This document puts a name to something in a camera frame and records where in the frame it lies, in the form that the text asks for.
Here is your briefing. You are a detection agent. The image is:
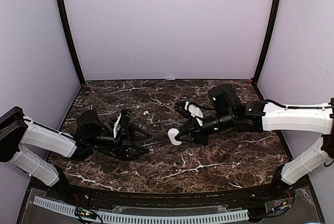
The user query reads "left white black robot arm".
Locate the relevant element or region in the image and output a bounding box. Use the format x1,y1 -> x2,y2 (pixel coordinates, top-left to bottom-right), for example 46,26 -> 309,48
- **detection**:
1,107 -> 151,201

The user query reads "white slotted cable duct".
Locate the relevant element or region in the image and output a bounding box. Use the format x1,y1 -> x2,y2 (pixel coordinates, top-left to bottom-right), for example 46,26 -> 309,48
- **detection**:
32,196 -> 249,223

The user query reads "black frame post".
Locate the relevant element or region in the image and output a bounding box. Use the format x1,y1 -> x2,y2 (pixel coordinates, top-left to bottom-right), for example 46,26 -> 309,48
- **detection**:
252,0 -> 280,86
56,0 -> 86,86

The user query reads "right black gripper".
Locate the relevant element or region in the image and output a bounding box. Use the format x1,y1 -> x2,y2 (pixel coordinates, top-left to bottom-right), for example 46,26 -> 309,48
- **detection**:
175,110 -> 235,146

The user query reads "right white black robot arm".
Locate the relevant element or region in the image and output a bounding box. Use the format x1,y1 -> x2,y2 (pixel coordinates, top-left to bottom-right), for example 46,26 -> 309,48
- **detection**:
168,85 -> 333,200

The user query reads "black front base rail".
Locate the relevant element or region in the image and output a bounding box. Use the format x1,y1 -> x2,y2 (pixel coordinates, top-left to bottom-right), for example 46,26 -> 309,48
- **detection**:
26,175 -> 311,209

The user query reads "left black frame post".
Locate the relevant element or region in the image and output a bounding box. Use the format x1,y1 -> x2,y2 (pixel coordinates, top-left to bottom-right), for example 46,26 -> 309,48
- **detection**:
56,0 -> 86,86

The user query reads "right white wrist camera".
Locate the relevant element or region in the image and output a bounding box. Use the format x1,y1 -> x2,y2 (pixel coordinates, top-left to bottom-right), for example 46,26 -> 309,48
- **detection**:
184,101 -> 205,127

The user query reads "white oval charging case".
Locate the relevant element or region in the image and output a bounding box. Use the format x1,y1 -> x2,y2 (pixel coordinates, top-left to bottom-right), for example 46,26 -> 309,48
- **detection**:
168,128 -> 182,146

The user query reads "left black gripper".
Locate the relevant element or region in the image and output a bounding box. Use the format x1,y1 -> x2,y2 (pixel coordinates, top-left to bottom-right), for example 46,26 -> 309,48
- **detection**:
87,122 -> 152,162

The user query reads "right black frame post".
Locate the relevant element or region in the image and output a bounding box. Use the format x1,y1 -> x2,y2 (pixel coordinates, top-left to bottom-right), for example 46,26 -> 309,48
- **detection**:
252,0 -> 280,86

